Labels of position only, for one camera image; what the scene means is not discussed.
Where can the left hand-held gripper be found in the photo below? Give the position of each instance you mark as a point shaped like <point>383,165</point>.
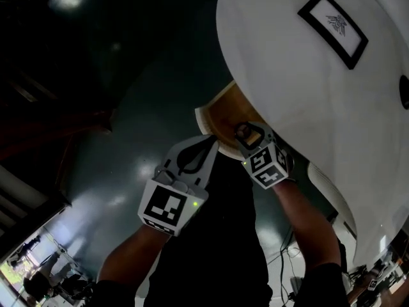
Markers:
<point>164,205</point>

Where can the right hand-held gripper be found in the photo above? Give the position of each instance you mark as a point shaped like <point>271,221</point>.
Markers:
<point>266,168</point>

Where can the small round brown makeup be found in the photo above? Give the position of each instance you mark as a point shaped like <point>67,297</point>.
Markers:
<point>244,130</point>

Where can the person's right forearm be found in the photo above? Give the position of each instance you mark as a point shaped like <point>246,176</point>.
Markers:
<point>303,222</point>

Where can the person's left forearm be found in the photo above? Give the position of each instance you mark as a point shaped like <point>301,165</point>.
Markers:
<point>134,257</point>

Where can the person's black shirt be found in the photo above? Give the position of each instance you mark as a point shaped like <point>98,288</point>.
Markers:
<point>207,235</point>

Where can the white dresser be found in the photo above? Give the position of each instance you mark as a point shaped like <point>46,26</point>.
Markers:
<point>287,75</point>

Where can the black round object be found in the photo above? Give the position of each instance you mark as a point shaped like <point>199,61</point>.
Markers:
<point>405,91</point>

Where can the black picture frame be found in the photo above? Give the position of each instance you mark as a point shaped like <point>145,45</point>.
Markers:
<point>351,51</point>

